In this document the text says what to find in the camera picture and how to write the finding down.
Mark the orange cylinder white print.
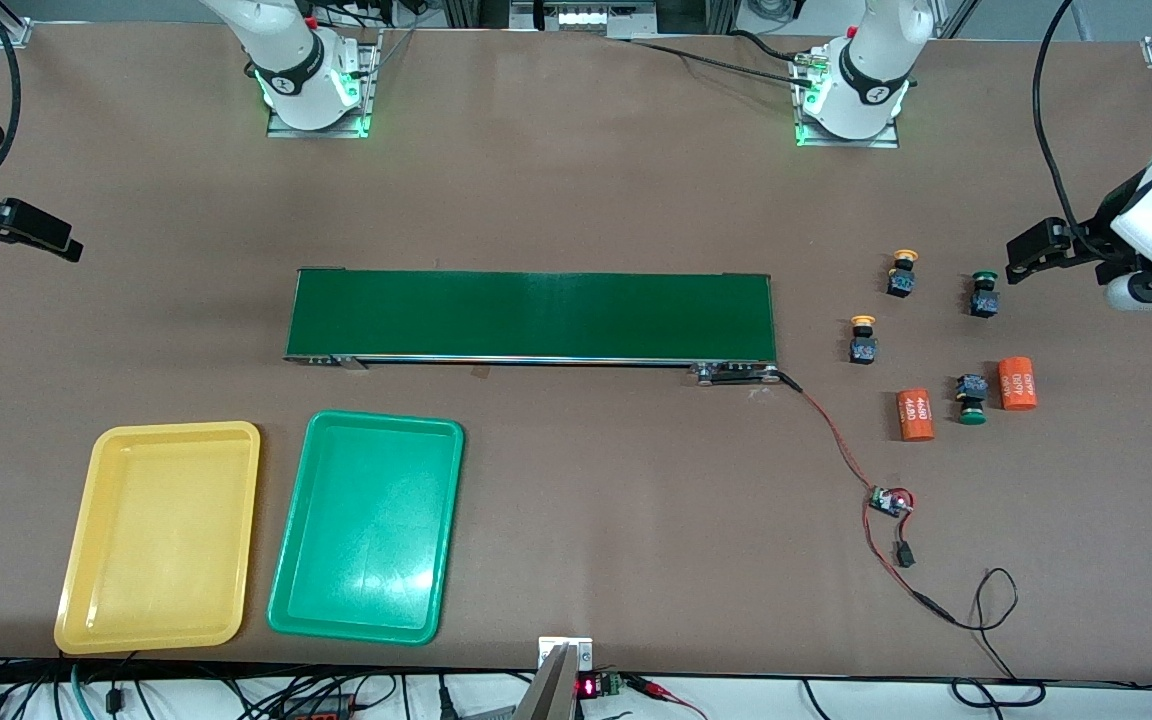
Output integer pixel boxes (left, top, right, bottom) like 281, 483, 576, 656
897, 389, 936, 442
997, 356, 1038, 412

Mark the yellow plastic tray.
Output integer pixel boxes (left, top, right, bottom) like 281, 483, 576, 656
54, 421, 262, 656

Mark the green plastic tray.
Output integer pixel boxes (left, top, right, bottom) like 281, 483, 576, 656
267, 410, 465, 646

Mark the green conveyor belt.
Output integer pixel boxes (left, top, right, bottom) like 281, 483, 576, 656
283, 267, 784, 387

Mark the black power strip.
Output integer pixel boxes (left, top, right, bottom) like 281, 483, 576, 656
281, 690, 362, 720

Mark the red clip lead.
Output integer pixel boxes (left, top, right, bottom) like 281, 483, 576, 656
626, 675, 709, 720

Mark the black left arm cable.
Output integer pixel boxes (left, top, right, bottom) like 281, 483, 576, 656
1033, 0, 1107, 251

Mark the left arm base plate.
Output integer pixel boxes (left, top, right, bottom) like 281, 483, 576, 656
794, 48, 902, 149

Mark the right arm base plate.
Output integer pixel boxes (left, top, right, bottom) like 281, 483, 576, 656
266, 30, 383, 139

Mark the red black wire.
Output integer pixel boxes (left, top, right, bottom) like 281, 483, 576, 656
781, 372, 957, 626

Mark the thin black cable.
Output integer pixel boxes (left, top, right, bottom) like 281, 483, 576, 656
936, 568, 1047, 709

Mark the black base cable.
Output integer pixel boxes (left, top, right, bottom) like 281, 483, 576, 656
626, 38, 817, 89

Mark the teal cable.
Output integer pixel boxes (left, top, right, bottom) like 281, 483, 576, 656
69, 660, 97, 720

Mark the aluminium frame with lamp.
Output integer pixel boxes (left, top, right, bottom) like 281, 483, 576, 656
441, 0, 747, 41

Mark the metal camera mount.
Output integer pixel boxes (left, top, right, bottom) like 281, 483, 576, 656
516, 638, 595, 720

